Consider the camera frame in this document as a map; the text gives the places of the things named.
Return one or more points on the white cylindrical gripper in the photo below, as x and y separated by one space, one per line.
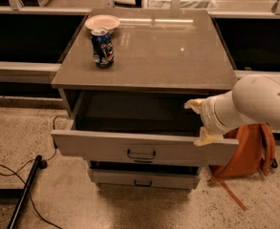
207 115

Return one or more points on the grey top drawer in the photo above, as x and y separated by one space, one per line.
143 128

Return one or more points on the grey drawer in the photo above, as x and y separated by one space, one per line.
144 175
143 128

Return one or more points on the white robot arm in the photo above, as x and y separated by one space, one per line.
253 99

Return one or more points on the grey drawer cabinet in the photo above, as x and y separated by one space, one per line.
128 122

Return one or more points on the grey bottom drawer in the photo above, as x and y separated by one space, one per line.
144 175

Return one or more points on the orange backpack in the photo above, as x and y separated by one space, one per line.
255 152

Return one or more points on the blue pepsi can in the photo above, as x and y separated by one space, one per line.
103 48

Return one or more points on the white paper bowl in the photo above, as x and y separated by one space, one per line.
109 22

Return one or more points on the black metal pole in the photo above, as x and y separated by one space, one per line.
24 193

